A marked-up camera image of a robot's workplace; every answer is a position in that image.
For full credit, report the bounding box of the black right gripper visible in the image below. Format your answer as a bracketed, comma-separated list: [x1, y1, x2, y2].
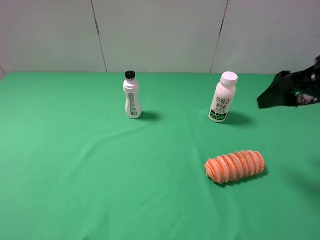
[257, 56, 320, 109]

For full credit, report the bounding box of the white bottle with black cap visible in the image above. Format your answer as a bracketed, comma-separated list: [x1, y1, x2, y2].
[123, 70, 143, 119]

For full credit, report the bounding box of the white milk bottle green label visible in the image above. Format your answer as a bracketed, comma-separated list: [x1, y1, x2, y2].
[208, 71, 238, 123]

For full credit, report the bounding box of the orange striped bread loaf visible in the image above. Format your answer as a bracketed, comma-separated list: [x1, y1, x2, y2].
[204, 150, 266, 185]

